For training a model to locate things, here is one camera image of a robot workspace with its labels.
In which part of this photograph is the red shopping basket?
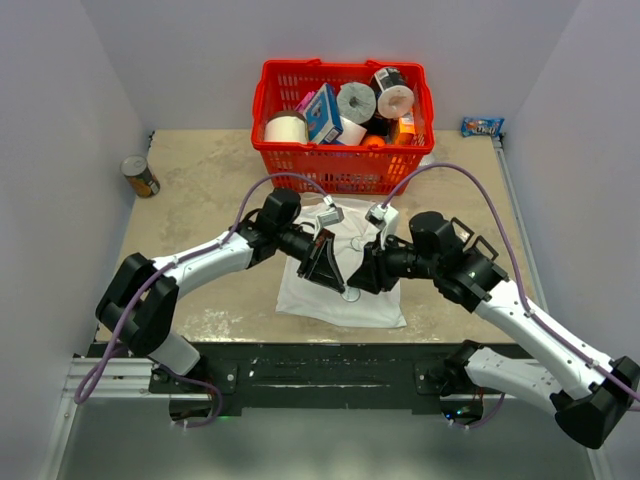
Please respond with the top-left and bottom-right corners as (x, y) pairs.
(251, 59), (435, 195)

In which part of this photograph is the orange box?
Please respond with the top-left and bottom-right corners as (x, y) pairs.
(389, 110), (416, 146)

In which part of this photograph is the purple cable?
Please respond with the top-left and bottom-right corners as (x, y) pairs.
(73, 172), (335, 405)
(372, 162), (640, 411)

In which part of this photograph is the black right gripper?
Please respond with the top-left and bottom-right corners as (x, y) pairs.
(347, 230), (440, 294)

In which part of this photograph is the black display case left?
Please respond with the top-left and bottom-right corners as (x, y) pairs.
(450, 217), (475, 245)

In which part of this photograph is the pink packet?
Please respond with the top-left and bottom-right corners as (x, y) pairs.
(295, 91), (316, 113)

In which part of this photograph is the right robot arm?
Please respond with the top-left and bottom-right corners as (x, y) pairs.
(348, 205), (639, 449)

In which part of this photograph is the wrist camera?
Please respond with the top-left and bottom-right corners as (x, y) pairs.
(315, 204), (344, 230)
(365, 203), (399, 249)

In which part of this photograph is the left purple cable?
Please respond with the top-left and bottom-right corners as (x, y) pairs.
(73, 172), (335, 405)

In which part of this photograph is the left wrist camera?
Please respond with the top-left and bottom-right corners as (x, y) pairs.
(315, 204), (344, 230)

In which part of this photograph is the orange fruit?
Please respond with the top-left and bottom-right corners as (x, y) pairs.
(360, 135), (387, 148)

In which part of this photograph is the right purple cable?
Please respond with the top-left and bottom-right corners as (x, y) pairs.
(372, 162), (640, 411)

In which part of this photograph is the white shirt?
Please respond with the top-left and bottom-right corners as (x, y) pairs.
(276, 198), (407, 329)

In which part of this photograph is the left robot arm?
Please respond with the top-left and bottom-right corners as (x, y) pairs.
(96, 188), (346, 392)

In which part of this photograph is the blue candy packet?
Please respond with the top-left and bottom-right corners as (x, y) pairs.
(460, 117), (505, 138)

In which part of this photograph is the pink toilet roll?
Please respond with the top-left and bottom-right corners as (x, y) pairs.
(377, 85), (415, 119)

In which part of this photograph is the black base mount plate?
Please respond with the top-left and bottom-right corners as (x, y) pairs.
(84, 340), (506, 419)

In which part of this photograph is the black display case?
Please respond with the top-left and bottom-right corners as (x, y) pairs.
(471, 235), (499, 264)
(450, 217), (475, 245)

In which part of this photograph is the tin can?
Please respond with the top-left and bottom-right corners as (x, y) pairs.
(120, 156), (160, 198)

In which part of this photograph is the grey toilet roll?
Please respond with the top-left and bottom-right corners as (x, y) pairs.
(336, 82), (377, 124)

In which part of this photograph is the blue box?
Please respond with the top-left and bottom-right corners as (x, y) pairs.
(303, 83), (343, 145)

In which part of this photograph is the silver round object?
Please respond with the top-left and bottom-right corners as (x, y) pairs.
(417, 153), (436, 169)

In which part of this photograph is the white paper roll left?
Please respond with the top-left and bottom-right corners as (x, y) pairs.
(263, 110), (308, 144)

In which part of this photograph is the black cylinder container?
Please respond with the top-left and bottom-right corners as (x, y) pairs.
(369, 66), (408, 94)

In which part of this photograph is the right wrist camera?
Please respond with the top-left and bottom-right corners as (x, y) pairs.
(365, 203), (399, 249)

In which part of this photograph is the black display case right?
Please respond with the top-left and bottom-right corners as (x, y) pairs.
(471, 235), (499, 264)

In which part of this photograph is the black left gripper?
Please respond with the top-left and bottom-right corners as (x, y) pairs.
(276, 225), (345, 292)

